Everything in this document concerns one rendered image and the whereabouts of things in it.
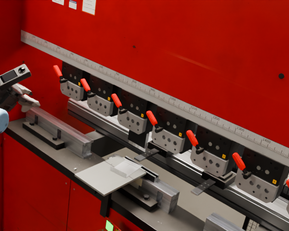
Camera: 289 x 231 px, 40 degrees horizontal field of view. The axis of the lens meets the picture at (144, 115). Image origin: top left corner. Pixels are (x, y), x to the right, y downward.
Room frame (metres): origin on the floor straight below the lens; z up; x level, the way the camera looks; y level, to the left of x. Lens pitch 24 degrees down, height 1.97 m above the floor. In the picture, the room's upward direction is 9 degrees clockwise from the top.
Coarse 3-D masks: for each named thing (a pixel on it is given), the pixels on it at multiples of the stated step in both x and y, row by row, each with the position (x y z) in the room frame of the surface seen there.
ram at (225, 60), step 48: (48, 0) 1.94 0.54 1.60; (96, 0) 1.74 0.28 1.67; (144, 0) 1.59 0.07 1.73; (192, 0) 1.46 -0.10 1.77; (240, 0) 1.35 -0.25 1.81; (288, 0) 1.26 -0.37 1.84; (48, 48) 1.93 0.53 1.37; (96, 48) 1.73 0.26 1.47; (144, 48) 1.57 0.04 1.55; (192, 48) 1.44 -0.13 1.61; (240, 48) 1.33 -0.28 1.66; (288, 48) 1.24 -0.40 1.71; (144, 96) 1.54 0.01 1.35; (192, 96) 1.41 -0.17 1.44; (240, 96) 1.30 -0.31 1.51; (288, 96) 1.21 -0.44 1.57; (288, 144) 1.18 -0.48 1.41
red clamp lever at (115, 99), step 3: (114, 93) 1.61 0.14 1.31; (111, 96) 1.60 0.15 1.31; (114, 96) 1.59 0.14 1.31; (114, 99) 1.59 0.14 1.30; (117, 99) 1.59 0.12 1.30; (114, 102) 1.59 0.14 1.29; (117, 102) 1.58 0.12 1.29; (120, 102) 1.59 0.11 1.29; (117, 105) 1.57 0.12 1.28; (120, 105) 1.58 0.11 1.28; (120, 108) 1.57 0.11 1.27; (120, 111) 1.56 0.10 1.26; (123, 111) 1.56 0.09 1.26; (126, 111) 1.58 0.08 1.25; (120, 114) 1.56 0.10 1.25
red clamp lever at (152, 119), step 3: (147, 111) 1.48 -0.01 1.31; (150, 111) 1.49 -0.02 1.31; (147, 114) 1.48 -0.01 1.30; (150, 114) 1.47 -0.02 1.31; (150, 117) 1.46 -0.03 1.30; (153, 117) 1.47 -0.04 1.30; (150, 120) 1.46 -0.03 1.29; (153, 120) 1.46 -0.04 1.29; (153, 123) 1.45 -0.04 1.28; (156, 123) 1.46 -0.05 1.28; (156, 126) 1.45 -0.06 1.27; (156, 129) 1.44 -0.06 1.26; (159, 129) 1.44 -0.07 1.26; (162, 129) 1.46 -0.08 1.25; (156, 132) 1.43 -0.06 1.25
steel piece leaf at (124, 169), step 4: (120, 164) 1.56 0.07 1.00; (124, 164) 1.56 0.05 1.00; (128, 164) 1.57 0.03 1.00; (112, 168) 1.49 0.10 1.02; (116, 168) 1.52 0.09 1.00; (120, 168) 1.52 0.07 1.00; (124, 168) 1.53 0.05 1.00; (128, 168) 1.53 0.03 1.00; (132, 168) 1.54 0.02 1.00; (136, 168) 1.54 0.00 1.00; (116, 172) 1.48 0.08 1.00; (120, 172) 1.47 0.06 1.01; (124, 172) 1.49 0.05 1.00; (128, 172) 1.50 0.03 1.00; (132, 172) 1.50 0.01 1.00; (124, 176) 1.46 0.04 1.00
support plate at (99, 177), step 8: (112, 160) 1.58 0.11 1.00; (120, 160) 1.59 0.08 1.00; (88, 168) 1.48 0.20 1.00; (96, 168) 1.49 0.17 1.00; (104, 168) 1.50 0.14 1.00; (80, 176) 1.41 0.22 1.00; (88, 176) 1.42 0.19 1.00; (96, 176) 1.43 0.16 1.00; (104, 176) 1.44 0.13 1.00; (112, 176) 1.45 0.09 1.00; (120, 176) 1.46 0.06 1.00; (128, 176) 1.47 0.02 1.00; (136, 176) 1.48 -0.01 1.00; (88, 184) 1.37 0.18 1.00; (96, 184) 1.37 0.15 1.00; (104, 184) 1.38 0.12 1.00; (112, 184) 1.39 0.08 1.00; (120, 184) 1.40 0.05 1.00; (104, 192) 1.33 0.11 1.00
